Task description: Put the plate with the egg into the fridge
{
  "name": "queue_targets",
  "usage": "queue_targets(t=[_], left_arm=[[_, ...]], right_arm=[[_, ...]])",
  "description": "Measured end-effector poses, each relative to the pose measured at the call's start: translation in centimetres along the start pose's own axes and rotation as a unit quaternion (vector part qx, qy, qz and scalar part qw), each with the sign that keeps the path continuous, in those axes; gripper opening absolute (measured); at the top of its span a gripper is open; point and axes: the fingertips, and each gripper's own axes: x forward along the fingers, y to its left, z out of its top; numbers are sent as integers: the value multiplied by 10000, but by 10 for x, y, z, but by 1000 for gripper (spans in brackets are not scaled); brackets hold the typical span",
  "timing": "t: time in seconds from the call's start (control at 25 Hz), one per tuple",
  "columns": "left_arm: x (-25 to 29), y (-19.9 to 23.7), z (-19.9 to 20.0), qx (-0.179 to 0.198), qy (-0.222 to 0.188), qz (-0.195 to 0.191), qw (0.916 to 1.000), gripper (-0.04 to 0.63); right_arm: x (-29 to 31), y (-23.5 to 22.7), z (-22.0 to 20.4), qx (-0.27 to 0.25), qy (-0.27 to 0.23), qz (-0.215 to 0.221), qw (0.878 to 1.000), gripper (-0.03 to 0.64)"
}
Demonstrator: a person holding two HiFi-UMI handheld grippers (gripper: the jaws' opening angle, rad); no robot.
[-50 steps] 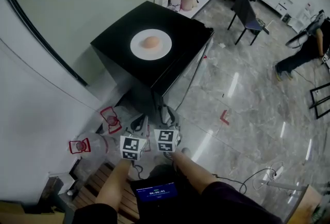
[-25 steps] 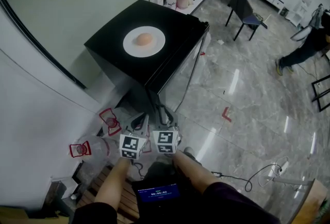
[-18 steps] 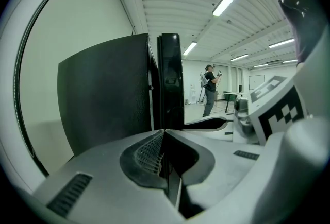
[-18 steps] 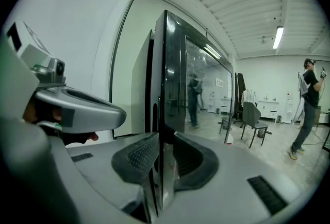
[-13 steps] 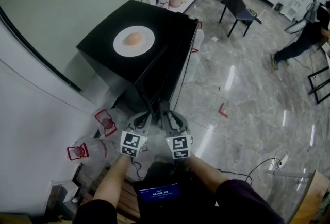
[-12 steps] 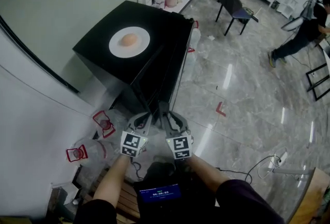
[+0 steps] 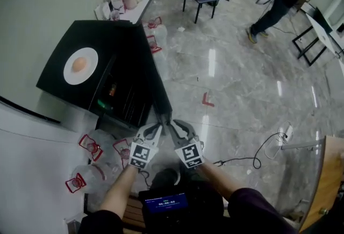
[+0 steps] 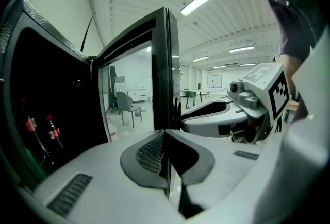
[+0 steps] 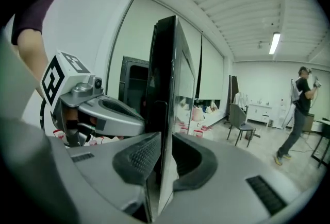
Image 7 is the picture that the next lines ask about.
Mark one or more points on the white paper scrap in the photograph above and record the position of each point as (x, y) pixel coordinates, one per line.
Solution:
(181, 29)

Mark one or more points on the black chest-worn screen device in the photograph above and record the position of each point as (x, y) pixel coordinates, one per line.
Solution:
(166, 203)

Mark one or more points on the white and pink paper bag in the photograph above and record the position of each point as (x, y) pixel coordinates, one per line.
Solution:
(117, 1)

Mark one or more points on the white round plate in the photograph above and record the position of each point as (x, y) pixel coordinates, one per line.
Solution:
(78, 78)

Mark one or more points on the light wooden board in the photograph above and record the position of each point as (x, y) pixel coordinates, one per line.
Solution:
(330, 173)

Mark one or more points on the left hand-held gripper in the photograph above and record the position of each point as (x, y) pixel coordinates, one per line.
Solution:
(141, 156)

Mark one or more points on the person's dark shoe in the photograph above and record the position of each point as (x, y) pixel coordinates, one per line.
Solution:
(164, 179)

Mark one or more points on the clear plastic drink cup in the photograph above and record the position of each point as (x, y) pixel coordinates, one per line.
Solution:
(115, 15)

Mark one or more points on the red tape floor mark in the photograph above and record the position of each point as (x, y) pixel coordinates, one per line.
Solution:
(207, 102)

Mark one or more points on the white power strip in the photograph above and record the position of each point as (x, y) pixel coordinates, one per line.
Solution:
(286, 134)

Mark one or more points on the black frame white table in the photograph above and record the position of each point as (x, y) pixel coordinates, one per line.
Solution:
(321, 31)

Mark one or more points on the brown egg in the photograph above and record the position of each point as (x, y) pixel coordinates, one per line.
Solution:
(79, 64)

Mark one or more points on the black mini fridge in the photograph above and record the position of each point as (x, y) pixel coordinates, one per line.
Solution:
(113, 39)

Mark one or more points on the person's left forearm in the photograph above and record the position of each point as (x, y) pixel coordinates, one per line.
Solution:
(118, 192)

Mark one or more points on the slatted wooden bench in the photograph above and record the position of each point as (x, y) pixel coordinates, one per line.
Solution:
(133, 214)

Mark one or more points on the person's dark purple top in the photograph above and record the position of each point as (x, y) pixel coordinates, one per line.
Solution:
(255, 214)

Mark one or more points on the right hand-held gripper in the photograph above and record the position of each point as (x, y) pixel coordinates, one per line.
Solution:
(190, 153)

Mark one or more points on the person's right forearm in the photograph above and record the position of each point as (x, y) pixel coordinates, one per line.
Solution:
(217, 181)

